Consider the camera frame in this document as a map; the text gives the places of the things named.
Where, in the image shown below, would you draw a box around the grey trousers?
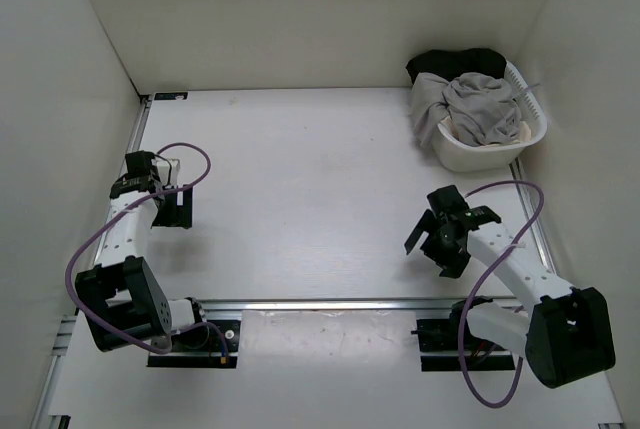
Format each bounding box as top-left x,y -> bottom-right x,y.
409,72 -> 522,147

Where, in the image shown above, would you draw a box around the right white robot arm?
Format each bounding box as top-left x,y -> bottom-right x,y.
404,185 -> 616,388

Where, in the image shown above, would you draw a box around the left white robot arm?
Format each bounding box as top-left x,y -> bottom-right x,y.
67,151 -> 210,355

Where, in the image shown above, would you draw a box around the white laundry basket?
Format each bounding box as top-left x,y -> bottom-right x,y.
431,61 -> 548,172

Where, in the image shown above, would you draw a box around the beige garment in basket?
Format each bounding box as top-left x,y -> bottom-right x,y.
440,117 -> 532,145

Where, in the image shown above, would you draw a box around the black garment in basket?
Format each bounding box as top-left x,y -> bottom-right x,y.
405,48 -> 507,83

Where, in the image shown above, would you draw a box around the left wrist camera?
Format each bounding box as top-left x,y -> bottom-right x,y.
153,155 -> 180,188

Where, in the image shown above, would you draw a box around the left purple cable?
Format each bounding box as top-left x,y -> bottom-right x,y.
64,142 -> 212,355

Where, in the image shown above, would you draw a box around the aluminium left rail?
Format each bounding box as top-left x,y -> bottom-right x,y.
125,95 -> 153,154

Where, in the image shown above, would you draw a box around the aluminium rail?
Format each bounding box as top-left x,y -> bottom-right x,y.
125,95 -> 153,154
508,157 -> 557,275
199,297 -> 566,314

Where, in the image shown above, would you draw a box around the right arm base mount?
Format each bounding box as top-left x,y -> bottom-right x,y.
411,300 -> 515,373

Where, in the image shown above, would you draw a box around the aluminium front rail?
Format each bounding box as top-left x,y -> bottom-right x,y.
199,297 -> 566,314

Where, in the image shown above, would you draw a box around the aluminium right rail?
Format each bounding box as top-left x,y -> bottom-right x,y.
508,157 -> 557,275

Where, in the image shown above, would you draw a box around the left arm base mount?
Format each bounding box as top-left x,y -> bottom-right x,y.
147,314 -> 241,369

